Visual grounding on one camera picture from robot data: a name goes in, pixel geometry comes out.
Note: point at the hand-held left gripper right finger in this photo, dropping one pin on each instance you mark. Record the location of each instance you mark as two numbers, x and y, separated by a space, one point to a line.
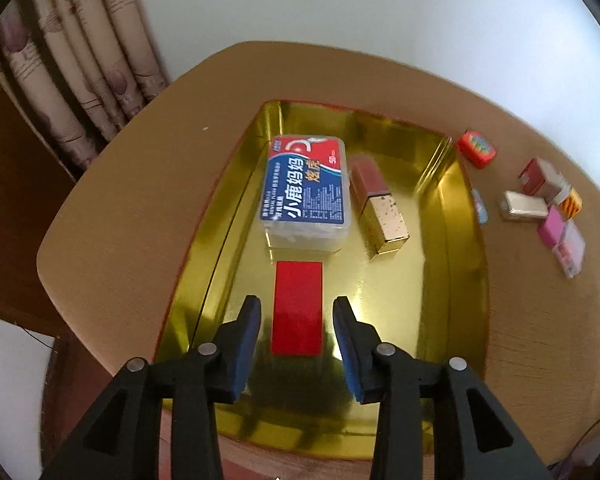
350 365

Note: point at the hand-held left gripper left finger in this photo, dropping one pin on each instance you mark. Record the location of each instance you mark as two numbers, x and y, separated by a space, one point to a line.
245 360

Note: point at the red card box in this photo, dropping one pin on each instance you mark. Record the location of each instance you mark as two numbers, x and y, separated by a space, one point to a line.
297 305

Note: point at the gold tin tray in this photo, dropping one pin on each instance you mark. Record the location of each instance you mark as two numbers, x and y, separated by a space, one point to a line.
420 310

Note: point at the clear floss box blue label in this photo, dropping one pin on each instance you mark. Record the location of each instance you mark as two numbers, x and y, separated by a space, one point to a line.
305 185

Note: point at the red and gold box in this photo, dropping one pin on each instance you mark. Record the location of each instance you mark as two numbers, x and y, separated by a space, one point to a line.
380 210

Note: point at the small light blue packet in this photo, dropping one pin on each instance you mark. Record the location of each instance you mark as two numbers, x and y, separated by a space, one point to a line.
480 210

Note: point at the cream metal box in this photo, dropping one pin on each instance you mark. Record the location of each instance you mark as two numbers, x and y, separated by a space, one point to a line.
522 205

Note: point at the clear pink plastic box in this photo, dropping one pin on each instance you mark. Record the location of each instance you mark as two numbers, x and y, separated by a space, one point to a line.
570 250

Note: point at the small red striped case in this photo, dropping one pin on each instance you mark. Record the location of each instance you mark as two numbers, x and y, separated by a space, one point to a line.
475 150

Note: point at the red and white box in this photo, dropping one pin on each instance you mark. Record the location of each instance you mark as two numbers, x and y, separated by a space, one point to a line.
532 175

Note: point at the orange striped box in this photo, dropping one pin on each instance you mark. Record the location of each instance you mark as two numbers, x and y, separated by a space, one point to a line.
570 204

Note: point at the brown wooden door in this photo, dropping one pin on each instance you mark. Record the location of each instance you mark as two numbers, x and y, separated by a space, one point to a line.
10 210

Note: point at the beige patterned curtain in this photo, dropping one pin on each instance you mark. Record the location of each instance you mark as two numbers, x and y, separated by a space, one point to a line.
80 60

